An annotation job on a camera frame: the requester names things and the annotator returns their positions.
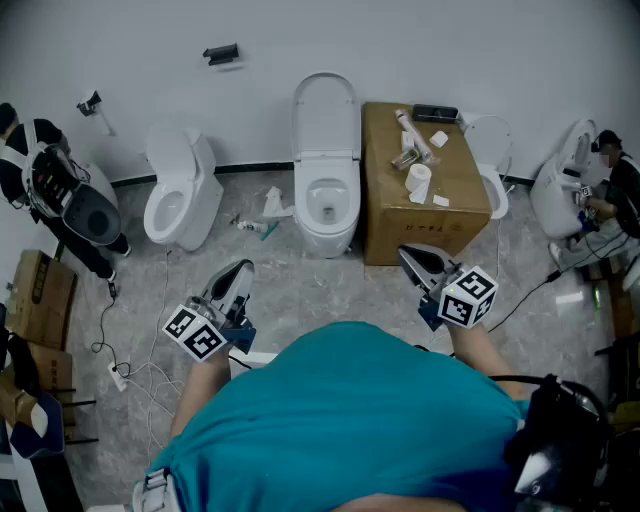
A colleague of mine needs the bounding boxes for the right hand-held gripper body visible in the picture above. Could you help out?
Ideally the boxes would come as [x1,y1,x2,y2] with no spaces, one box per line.
[417,259,500,331]

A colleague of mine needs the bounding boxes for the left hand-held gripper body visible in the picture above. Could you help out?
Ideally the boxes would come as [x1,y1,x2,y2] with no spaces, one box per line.
[162,292,257,362]

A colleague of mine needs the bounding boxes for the person's right forearm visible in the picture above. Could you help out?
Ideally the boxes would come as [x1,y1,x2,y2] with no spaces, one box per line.
[447,322,529,401]

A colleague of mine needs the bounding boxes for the person's left forearm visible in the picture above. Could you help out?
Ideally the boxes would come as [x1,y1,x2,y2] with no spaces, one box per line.
[169,342,234,439]

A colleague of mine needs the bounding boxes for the white toilet with tank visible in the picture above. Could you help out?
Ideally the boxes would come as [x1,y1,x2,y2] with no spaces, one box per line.
[143,127,225,253]

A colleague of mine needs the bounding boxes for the white toilet paper roll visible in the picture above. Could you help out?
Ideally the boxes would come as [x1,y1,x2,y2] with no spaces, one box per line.
[403,163,433,205]

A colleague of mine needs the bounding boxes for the white toilet lid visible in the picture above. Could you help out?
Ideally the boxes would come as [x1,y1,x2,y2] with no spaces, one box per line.
[291,72,362,162]

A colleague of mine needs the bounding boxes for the large cardboard box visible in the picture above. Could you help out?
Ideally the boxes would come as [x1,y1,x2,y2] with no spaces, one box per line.
[361,101,494,267]

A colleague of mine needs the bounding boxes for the crumpled white tissue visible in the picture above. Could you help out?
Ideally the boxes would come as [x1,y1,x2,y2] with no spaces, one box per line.
[262,185,296,220]

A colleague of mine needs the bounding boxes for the white power strip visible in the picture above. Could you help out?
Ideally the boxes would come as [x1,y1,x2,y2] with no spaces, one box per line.
[107,361,129,393]

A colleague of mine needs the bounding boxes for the clear glass jar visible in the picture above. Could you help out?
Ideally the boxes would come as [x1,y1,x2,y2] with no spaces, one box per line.
[391,148,422,172]

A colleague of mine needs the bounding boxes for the black metal rods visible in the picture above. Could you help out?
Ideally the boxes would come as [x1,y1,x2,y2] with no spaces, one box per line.
[59,384,100,447]

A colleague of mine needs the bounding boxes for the white tube in plastic wrap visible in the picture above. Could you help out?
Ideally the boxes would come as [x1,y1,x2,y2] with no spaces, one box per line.
[394,109,441,166]

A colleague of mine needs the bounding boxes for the black phone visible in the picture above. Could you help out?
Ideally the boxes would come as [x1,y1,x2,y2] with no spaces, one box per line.
[412,103,460,124]

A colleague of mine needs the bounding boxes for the small printed cardboard box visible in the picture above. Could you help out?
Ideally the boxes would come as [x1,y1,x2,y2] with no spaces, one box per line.
[27,342,75,396]

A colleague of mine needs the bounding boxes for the person's teal shirt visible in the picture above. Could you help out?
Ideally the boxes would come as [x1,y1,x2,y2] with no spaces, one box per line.
[134,320,531,512]

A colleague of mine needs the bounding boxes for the dark grey oval device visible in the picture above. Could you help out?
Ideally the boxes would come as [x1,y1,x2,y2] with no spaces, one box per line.
[61,183,124,247]

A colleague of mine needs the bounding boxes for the black waist pack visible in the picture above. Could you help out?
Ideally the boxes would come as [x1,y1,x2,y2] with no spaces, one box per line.
[503,373,615,512]

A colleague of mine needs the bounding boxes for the black rack with devices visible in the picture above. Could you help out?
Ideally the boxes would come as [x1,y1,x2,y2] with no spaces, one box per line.
[594,332,640,436]

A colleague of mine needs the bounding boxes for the black bag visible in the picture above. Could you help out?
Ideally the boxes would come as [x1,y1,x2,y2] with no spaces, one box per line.
[4,332,42,399]

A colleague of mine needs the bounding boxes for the white cables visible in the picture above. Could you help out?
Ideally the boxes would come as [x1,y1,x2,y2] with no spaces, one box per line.
[112,244,186,466]

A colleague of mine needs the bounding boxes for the black cable with adapter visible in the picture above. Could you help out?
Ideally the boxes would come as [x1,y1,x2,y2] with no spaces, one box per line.
[487,232,629,334]
[91,281,132,379]

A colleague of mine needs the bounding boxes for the thick black cable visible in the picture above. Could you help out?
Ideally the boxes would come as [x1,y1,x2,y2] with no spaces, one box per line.
[487,373,559,387]

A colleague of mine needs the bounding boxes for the white harness strap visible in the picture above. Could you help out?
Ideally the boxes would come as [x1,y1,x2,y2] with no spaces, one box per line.
[130,467,180,512]

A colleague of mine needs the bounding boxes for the black and white wall sprayer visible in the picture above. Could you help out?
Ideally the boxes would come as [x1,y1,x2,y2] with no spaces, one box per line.
[76,89,117,137]

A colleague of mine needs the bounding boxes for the black wall paper holder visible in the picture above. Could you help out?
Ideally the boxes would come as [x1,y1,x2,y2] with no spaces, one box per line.
[202,43,241,67]

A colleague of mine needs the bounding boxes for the white shelf frame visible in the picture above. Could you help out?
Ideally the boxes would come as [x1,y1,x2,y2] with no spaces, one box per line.
[0,439,46,512]

